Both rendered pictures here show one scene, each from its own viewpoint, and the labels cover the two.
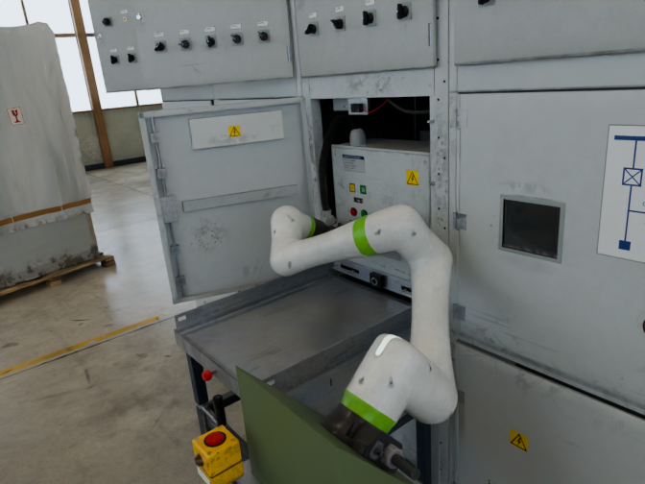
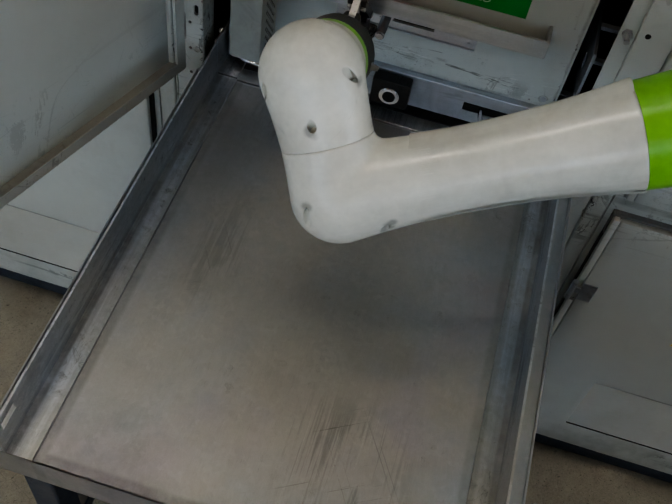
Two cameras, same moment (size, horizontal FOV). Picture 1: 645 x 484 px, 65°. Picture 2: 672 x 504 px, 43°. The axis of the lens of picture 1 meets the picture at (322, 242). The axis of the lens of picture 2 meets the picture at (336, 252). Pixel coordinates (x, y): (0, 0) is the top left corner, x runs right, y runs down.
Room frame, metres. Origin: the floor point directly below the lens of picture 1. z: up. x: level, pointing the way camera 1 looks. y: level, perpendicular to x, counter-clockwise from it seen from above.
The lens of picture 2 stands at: (1.11, 0.54, 1.80)
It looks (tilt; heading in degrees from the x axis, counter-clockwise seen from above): 53 degrees down; 315
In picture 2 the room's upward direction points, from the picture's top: 11 degrees clockwise
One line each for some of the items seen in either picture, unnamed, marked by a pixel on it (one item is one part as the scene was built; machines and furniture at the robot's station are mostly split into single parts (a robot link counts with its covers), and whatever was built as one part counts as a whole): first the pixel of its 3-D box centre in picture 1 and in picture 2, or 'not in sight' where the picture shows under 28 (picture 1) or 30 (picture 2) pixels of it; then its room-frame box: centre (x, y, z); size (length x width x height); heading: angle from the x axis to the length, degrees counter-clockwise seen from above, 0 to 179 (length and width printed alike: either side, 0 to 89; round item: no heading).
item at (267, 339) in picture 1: (303, 331); (320, 300); (1.58, 0.09, 0.82); 0.68 x 0.62 x 0.06; 128
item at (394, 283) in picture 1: (383, 277); (396, 75); (1.82, -0.22, 0.89); 0.54 x 0.05 x 0.06; 38
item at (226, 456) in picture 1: (218, 457); not in sight; (0.95, 0.28, 0.85); 0.08 x 0.08 x 0.10; 38
